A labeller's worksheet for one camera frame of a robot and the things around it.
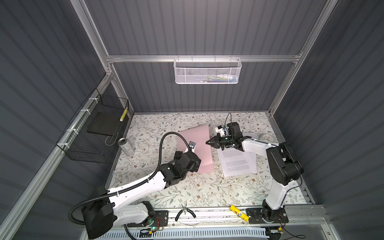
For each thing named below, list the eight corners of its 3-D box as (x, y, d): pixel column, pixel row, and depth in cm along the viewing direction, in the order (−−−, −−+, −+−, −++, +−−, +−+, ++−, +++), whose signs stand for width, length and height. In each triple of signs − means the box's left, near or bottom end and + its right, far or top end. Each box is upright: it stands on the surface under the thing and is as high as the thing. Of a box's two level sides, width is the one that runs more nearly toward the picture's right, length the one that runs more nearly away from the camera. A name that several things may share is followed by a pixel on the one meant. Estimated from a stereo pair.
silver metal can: (125, 157, 98) (116, 145, 86) (128, 150, 101) (119, 137, 90) (133, 157, 98) (125, 145, 86) (136, 150, 101) (128, 137, 90)
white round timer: (259, 143, 104) (261, 140, 102) (257, 135, 108) (258, 133, 106) (274, 143, 104) (276, 140, 102) (271, 135, 108) (272, 133, 106)
